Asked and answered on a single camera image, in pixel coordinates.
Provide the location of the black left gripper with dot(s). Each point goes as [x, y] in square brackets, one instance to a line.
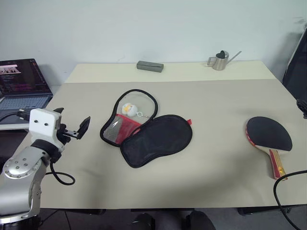
[67, 134]

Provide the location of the black red paddle case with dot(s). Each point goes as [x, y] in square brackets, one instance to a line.
[158, 139]

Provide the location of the black rubber table tennis paddle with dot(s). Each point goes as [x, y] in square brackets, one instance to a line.
[268, 134]

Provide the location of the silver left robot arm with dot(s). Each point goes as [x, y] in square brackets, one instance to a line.
[19, 167]

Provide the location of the grey rectangular box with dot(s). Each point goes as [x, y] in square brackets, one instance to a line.
[149, 66]

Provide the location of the dark open laptop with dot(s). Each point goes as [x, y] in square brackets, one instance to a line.
[21, 79]

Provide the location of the small metal watering can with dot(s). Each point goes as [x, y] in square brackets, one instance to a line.
[219, 63]

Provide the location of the large black panel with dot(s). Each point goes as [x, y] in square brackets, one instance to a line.
[297, 72]

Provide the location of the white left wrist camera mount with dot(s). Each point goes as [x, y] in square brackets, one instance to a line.
[43, 124]

